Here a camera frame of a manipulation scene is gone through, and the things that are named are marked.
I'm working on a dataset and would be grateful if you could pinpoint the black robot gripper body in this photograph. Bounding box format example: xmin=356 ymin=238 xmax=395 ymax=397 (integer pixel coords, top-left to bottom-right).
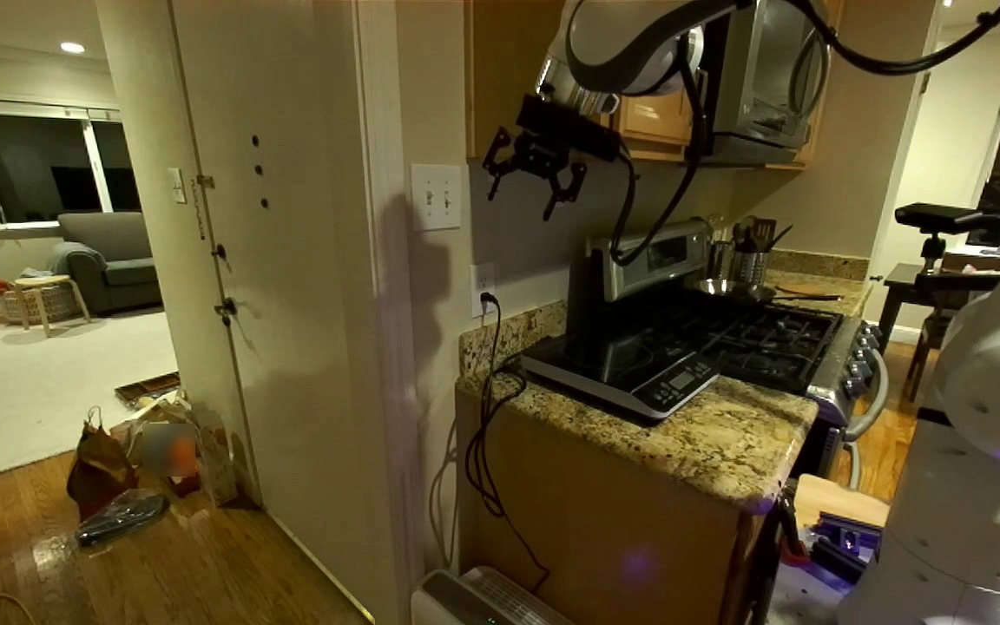
xmin=510 ymin=95 xmax=630 ymax=175

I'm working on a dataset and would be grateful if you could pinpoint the steel pot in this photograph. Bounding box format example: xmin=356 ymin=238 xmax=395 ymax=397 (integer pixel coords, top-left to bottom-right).
xmin=682 ymin=271 xmax=749 ymax=301

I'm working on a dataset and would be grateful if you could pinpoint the black induction cooktop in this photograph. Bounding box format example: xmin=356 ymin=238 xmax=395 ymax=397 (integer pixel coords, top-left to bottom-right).
xmin=519 ymin=333 xmax=725 ymax=426

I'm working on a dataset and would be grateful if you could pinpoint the stainless steel microwave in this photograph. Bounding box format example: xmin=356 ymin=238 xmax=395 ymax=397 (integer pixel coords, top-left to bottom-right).
xmin=701 ymin=0 xmax=838 ymax=167

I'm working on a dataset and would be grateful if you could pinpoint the utensil holder with utensils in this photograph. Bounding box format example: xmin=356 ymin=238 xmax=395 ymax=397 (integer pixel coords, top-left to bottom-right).
xmin=732 ymin=217 xmax=797 ymax=287

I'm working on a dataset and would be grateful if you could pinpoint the stainless steel gas stove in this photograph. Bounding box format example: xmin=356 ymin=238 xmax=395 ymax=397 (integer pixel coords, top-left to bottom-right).
xmin=568 ymin=224 xmax=894 ymax=490

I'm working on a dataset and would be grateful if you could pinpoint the white door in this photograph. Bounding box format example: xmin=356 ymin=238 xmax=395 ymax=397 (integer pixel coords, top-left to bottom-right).
xmin=167 ymin=0 xmax=411 ymax=625

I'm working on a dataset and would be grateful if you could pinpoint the wooden cutting board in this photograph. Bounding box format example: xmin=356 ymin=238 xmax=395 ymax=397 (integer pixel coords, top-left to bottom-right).
xmin=768 ymin=271 xmax=866 ymax=309

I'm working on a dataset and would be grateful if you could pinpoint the wooden counter base cabinet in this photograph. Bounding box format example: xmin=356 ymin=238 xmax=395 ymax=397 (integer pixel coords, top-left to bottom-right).
xmin=455 ymin=387 xmax=786 ymax=625

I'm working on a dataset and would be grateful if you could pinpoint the dark side table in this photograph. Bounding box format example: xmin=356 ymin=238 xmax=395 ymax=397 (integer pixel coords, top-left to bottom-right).
xmin=875 ymin=258 xmax=1000 ymax=387

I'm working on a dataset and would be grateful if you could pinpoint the grey armchair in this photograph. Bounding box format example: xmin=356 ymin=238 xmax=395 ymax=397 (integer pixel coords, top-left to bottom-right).
xmin=53 ymin=209 xmax=167 ymax=321

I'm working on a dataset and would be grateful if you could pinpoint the cardboard box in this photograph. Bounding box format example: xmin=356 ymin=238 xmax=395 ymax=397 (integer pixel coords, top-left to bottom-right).
xmin=791 ymin=473 xmax=894 ymax=540

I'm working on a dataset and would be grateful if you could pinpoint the white floor heater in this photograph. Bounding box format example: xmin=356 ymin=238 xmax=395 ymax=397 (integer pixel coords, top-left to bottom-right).
xmin=407 ymin=562 xmax=580 ymax=625

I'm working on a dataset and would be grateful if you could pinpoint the orange toy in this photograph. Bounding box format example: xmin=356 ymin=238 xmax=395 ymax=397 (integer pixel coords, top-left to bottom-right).
xmin=160 ymin=430 xmax=206 ymax=490

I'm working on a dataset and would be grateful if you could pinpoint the dark window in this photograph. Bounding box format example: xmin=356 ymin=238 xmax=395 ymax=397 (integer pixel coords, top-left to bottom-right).
xmin=0 ymin=95 xmax=147 ymax=238

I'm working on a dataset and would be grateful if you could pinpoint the small wooden stool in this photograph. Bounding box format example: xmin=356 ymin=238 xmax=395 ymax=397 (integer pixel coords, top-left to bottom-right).
xmin=11 ymin=271 xmax=93 ymax=342

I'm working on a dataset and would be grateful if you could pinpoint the brown paper bag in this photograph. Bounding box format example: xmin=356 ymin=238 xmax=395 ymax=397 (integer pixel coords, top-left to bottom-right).
xmin=63 ymin=408 xmax=142 ymax=523

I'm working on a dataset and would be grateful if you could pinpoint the dark blue shoe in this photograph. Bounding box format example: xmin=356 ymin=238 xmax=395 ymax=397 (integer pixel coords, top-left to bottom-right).
xmin=73 ymin=490 xmax=173 ymax=549

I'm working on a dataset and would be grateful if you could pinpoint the white double switch plate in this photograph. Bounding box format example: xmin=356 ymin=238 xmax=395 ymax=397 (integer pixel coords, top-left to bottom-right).
xmin=411 ymin=159 xmax=470 ymax=232

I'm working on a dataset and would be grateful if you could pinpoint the black cooktop power cord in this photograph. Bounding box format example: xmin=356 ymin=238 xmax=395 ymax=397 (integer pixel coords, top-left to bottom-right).
xmin=460 ymin=293 xmax=555 ymax=584

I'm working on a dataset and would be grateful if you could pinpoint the white hallway light switch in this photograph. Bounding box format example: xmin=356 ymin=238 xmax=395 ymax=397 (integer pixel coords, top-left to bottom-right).
xmin=165 ymin=162 xmax=193 ymax=209

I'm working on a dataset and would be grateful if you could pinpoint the black tripod camera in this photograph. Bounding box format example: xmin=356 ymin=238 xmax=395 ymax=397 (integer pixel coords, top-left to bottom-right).
xmin=894 ymin=197 xmax=998 ymax=271

